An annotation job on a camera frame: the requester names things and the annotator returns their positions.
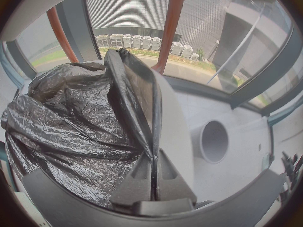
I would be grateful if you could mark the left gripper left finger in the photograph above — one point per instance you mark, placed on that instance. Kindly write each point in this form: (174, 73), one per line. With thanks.
(139, 185)

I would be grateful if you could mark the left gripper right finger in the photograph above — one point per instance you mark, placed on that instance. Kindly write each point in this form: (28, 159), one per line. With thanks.
(170, 185)

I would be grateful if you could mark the black plastic bag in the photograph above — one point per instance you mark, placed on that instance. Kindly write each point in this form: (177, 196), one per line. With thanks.
(71, 126)

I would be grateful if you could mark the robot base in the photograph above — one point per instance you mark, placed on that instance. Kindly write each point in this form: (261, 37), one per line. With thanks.
(28, 209)

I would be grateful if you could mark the white trash bin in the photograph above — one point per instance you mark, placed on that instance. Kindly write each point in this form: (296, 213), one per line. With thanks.
(175, 126)

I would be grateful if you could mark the white round pipe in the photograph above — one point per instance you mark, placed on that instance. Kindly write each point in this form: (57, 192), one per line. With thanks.
(214, 141)

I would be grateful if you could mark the window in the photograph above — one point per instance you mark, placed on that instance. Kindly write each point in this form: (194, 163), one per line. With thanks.
(132, 13)

